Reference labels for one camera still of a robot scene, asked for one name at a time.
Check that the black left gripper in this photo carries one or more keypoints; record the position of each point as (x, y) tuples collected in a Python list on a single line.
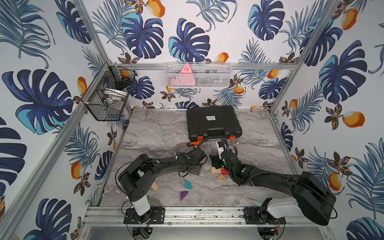
[(194, 169)]

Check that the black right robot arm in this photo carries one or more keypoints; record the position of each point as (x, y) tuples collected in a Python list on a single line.
[(314, 199)]

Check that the black corner bracket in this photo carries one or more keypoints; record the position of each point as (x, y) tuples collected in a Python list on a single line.
[(126, 124)]

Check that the natural wood slanted block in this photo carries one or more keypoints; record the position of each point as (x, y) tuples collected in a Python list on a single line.
[(155, 187)]

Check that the red rectangular block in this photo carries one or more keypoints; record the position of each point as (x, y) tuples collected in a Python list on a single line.
[(224, 172)]

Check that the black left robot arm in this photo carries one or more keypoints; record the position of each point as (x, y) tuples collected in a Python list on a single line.
[(138, 177)]

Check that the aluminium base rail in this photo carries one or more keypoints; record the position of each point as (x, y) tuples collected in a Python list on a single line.
[(186, 217)]

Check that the black wire basket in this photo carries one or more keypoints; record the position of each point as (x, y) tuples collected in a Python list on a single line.
[(110, 93)]

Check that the teal small triangle block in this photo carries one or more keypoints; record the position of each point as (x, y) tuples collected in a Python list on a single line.
[(188, 185)]

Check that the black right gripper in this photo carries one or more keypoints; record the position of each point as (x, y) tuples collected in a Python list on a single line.
[(215, 160)]

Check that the purple triangle block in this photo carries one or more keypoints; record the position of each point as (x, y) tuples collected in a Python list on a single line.
[(183, 194)]

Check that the natural wood triangle block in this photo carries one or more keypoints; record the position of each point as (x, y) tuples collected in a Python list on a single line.
[(221, 177)]

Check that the black plastic tool case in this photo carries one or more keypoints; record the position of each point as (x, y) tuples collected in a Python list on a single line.
[(213, 122)]

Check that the natural wood rectangular block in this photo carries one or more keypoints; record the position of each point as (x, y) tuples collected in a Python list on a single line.
[(216, 171)]

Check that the pink triangle card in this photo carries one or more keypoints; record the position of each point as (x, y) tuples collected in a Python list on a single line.
[(185, 77)]

